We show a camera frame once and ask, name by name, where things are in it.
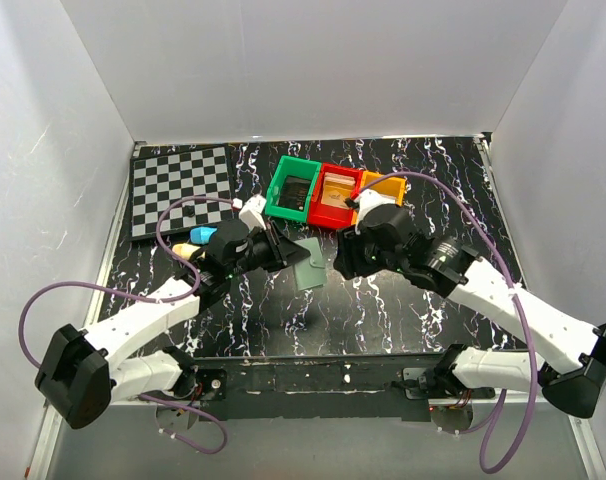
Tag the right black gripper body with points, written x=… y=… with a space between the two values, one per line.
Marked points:
x=356 y=256

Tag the blue plastic crayon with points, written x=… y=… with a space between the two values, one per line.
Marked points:
x=201 y=235

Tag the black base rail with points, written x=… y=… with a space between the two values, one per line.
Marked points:
x=329 y=387

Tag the orange card in red bin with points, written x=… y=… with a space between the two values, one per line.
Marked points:
x=336 y=189

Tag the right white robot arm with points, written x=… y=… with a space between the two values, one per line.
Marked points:
x=565 y=358

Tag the yellow plastic bin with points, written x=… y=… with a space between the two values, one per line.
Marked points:
x=392 y=188

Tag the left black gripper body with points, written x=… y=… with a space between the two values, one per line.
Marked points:
x=275 y=247

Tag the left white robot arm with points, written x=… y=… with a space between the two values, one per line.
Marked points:
x=84 y=371

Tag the green card holder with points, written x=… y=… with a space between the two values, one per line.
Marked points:
x=310 y=273

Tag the cream plastic crayon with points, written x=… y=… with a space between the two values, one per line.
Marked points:
x=188 y=251

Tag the green plastic bin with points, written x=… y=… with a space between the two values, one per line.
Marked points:
x=292 y=166

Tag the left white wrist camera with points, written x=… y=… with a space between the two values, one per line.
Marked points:
x=251 y=213

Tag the red plastic bin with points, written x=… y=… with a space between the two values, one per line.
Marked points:
x=330 y=217

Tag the checkered chessboard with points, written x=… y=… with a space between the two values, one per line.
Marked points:
x=165 y=175

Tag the black card in green bin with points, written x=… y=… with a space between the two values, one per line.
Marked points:
x=294 y=192

